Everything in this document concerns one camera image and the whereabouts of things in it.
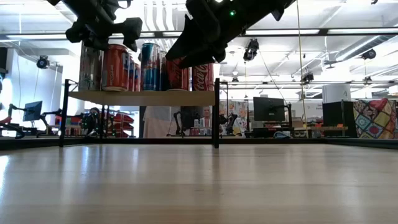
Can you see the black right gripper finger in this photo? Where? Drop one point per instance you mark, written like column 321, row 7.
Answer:
column 192, row 46
column 202, row 60

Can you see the Star Wars Coca-Cola can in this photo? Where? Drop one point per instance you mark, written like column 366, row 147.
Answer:
column 202, row 77

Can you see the red soda can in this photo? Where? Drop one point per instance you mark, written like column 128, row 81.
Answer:
column 113, row 68
column 177, row 79

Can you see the silver Red Bull can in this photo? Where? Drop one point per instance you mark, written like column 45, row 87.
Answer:
column 150, row 71

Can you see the small monitor on arm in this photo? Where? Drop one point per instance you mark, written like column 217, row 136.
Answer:
column 32, row 110

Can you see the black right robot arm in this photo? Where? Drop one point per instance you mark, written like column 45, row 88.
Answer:
column 280, row 6

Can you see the wooden shelf with black legs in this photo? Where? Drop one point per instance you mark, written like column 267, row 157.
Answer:
column 140, row 98

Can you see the black hanging ceiling device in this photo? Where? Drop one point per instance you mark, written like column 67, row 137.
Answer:
column 369, row 54
column 43, row 62
column 251, row 49
column 308, row 77

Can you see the person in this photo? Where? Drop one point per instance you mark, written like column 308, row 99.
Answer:
column 206, row 116

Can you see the colourful cartoon poster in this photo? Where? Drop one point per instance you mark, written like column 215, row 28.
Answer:
column 241, row 107

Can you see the black ceiling light track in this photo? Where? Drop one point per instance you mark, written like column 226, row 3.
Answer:
column 311, row 31

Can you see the white draped cloth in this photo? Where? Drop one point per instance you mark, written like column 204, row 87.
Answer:
column 158, row 123

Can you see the black monitor on stand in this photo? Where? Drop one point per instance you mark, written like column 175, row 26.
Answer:
column 269, row 109

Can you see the black rolling desk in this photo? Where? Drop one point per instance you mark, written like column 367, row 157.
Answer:
column 270, row 130

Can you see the red stacked trays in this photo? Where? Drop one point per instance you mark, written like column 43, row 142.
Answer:
column 122, row 124

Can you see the white cylindrical object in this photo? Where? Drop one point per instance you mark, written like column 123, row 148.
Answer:
column 337, row 92

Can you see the wooden workbench with red items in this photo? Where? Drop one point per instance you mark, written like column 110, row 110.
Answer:
column 320, row 128

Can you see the black partition panel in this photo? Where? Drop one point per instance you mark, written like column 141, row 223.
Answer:
column 334, row 113

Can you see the colourful patchwork panel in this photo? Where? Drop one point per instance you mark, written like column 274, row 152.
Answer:
column 373, row 119

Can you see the silver ventilation duct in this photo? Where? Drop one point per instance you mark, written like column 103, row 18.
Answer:
column 158, row 15
column 373, row 42

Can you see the black aluminium table frame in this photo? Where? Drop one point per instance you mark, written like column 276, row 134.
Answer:
column 376, row 143

